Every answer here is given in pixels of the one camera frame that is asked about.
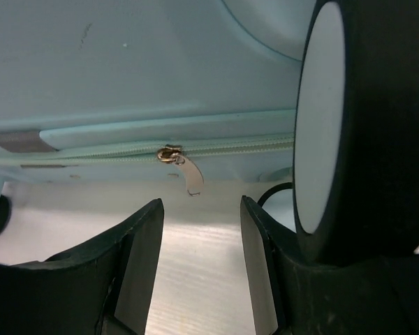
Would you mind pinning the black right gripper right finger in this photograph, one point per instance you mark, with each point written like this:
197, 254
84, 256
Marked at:
291, 296

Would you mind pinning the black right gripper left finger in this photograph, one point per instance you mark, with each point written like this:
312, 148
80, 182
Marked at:
101, 286

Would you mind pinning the light blue suitcase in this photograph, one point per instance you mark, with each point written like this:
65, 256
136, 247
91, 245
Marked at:
324, 91

